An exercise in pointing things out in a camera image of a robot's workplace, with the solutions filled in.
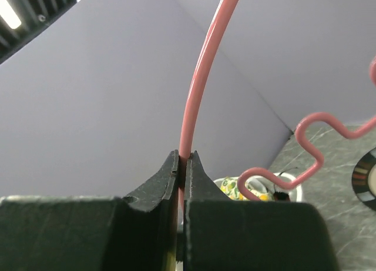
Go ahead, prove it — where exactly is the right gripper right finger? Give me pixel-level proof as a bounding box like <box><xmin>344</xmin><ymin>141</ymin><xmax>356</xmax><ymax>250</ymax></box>
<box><xmin>183</xmin><ymin>153</ymin><xmax>340</xmax><ymax>271</ymax></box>

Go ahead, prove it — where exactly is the dark rimmed striped plate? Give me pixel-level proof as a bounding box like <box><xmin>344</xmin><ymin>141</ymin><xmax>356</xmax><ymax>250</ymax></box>
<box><xmin>351</xmin><ymin>148</ymin><xmax>376</xmax><ymax>211</ymax></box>

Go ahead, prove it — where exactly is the red plaid garment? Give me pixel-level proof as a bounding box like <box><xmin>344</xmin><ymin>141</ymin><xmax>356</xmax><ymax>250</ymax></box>
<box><xmin>273</xmin><ymin>167</ymin><xmax>297</xmax><ymax>202</ymax></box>

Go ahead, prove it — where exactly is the white plastic laundry basket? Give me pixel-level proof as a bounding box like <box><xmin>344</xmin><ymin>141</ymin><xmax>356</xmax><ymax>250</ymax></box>
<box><xmin>214</xmin><ymin>176</ymin><xmax>303</xmax><ymax>202</ymax></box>

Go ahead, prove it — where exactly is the pink hanger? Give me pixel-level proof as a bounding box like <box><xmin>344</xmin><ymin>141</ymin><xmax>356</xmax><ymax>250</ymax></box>
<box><xmin>179</xmin><ymin>0</ymin><xmax>375</xmax><ymax>201</ymax></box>

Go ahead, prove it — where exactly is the lemon print cloth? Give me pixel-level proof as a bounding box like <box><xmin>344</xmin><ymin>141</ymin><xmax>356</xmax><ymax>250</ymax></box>
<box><xmin>220</xmin><ymin>177</ymin><xmax>273</xmax><ymax>201</ymax></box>

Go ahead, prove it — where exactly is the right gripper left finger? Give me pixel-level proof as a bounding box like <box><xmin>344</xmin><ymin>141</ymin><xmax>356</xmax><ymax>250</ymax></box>
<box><xmin>1</xmin><ymin>151</ymin><xmax>179</xmax><ymax>270</ymax></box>

